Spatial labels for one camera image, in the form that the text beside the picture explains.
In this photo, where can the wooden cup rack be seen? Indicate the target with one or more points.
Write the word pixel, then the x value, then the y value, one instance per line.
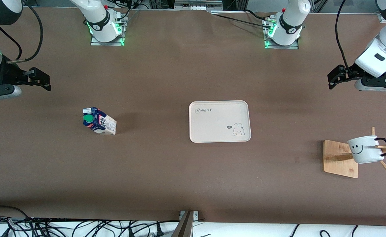
pixel 339 164

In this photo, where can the silver metal bracket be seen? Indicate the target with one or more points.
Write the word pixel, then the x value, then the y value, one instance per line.
pixel 196 215

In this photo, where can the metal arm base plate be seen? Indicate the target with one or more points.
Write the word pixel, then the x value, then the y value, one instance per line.
pixel 295 46
pixel 95 42

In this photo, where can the blue white milk carton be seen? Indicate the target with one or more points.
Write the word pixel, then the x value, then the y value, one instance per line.
pixel 100 123

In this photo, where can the grey power strip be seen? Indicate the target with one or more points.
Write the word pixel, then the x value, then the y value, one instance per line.
pixel 197 6

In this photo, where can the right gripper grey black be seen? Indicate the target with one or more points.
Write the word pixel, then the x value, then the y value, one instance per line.
pixel 7 74

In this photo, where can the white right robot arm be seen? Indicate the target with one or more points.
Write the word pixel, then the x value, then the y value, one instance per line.
pixel 102 26

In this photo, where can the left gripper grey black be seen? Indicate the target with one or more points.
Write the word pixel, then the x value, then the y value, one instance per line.
pixel 350 73

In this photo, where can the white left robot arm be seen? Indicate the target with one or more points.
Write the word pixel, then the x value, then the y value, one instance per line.
pixel 290 26

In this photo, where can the beige rabbit tray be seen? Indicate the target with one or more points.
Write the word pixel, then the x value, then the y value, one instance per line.
pixel 212 131

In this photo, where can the grey metal post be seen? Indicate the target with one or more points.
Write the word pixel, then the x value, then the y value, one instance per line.
pixel 184 227

